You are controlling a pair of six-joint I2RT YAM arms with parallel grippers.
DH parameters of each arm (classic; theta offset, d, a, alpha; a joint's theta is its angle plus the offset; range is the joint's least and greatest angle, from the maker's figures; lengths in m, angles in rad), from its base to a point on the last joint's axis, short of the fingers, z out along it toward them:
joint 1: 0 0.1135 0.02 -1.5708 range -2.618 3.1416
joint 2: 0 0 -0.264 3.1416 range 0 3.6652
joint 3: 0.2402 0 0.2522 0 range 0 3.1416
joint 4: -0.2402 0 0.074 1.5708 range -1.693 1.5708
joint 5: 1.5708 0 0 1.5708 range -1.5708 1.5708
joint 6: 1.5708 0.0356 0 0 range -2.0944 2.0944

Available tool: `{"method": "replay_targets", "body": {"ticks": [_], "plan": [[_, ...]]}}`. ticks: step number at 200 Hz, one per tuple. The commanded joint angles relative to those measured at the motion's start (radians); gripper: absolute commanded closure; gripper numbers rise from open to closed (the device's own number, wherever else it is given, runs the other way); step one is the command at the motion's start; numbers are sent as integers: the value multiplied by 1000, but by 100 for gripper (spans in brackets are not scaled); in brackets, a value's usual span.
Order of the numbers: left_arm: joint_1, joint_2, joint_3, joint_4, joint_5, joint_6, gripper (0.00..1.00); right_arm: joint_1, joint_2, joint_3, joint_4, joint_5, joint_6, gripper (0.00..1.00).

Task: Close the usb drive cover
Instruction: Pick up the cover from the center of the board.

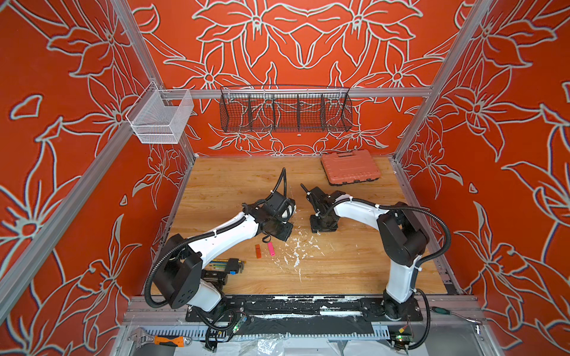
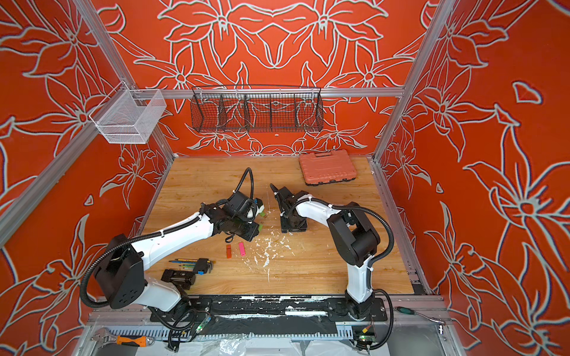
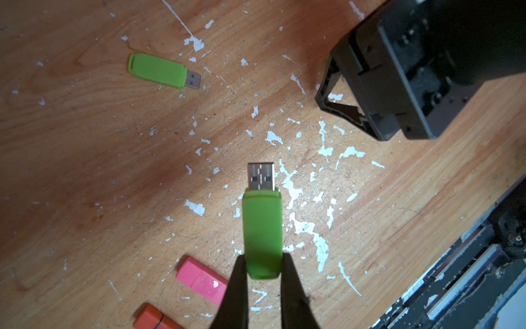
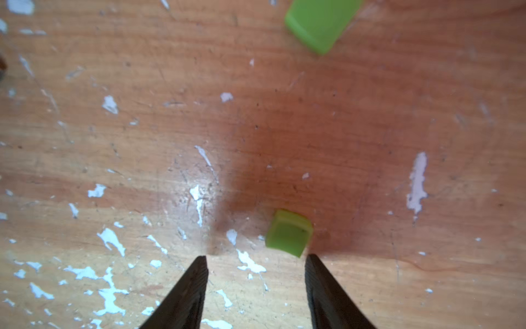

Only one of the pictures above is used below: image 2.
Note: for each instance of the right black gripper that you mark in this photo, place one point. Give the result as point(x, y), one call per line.
point(286, 225)

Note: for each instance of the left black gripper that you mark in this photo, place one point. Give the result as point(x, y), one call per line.
point(253, 233)

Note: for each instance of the pink usb drive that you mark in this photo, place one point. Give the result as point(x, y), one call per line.
point(242, 249)

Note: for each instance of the red plastic tool case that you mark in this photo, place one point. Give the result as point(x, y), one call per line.
point(328, 167)

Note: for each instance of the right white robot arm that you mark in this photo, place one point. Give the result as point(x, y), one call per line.
point(361, 236)

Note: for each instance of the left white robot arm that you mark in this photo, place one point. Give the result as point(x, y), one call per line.
point(117, 277)

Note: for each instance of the black connector with coloured wires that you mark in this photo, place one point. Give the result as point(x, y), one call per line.
point(198, 266)

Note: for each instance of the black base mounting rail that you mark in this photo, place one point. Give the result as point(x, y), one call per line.
point(329, 307)

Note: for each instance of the black wire wall basket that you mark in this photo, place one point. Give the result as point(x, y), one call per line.
point(262, 109)

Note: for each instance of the white mesh wall basket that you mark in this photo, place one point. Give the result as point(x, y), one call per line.
point(125, 119)

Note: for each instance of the green handled screwdriver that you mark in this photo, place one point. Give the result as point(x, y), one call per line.
point(411, 312)

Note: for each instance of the orange handled adjustable wrench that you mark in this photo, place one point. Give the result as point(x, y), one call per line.
point(104, 337)

